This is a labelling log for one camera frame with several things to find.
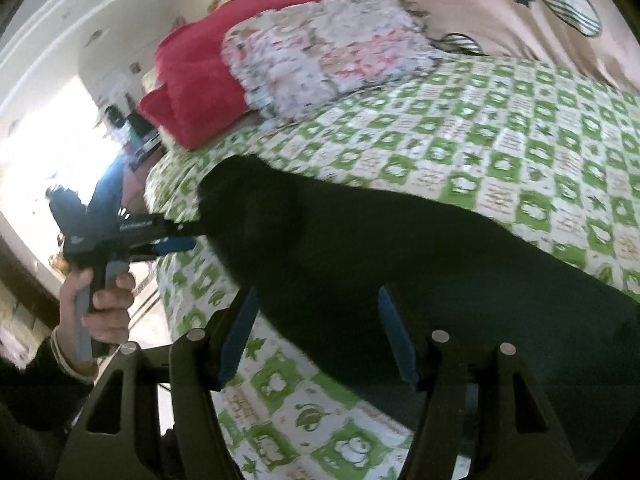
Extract person's left forearm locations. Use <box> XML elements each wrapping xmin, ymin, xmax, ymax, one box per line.
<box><xmin>0</xmin><ymin>326</ymin><xmax>102</xmax><ymax>480</ymax></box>

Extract pink quilt with plaid hearts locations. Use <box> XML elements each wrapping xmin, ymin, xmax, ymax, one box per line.
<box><xmin>265</xmin><ymin>0</ymin><xmax>640</xmax><ymax>107</ymax></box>

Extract black pants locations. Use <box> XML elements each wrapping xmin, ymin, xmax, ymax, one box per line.
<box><xmin>194</xmin><ymin>152</ymin><xmax>640</xmax><ymax>443</ymax></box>

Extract floral ruffled pillow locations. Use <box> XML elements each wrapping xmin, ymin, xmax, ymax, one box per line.
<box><xmin>220</xmin><ymin>0</ymin><xmax>447</xmax><ymax>122</ymax></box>

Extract green checked bedsheet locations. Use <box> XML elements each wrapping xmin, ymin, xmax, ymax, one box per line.
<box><xmin>144</xmin><ymin>52</ymin><xmax>640</xmax><ymax>480</ymax></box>

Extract cluttered bedside shelf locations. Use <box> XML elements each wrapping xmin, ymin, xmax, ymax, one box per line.
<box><xmin>99</xmin><ymin>102</ymin><xmax>164</xmax><ymax>172</ymax></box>

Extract dark wooden furniture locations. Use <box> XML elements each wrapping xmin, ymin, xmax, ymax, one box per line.
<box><xmin>0</xmin><ymin>230</ymin><xmax>67</xmax><ymax>356</ymax></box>

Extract red fuzzy blanket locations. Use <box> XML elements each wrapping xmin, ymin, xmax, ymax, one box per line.
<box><xmin>137</xmin><ymin>0</ymin><xmax>331</xmax><ymax>152</ymax></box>

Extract person's left hand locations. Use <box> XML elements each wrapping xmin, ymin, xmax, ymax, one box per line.
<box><xmin>52</xmin><ymin>268</ymin><xmax>137</xmax><ymax>362</ymax></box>

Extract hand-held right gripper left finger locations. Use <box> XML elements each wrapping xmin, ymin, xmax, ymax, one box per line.
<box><xmin>54</xmin><ymin>287</ymin><xmax>262</xmax><ymax>480</ymax></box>

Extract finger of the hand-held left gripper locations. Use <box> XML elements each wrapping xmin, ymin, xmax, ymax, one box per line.
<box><xmin>132</xmin><ymin>237</ymin><xmax>199</xmax><ymax>260</ymax></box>
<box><xmin>150</xmin><ymin>217</ymin><xmax>212</xmax><ymax>237</ymax></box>

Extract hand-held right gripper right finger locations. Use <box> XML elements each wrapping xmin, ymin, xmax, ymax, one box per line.
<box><xmin>377</xmin><ymin>285</ymin><xmax>592</xmax><ymax>480</ymax></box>

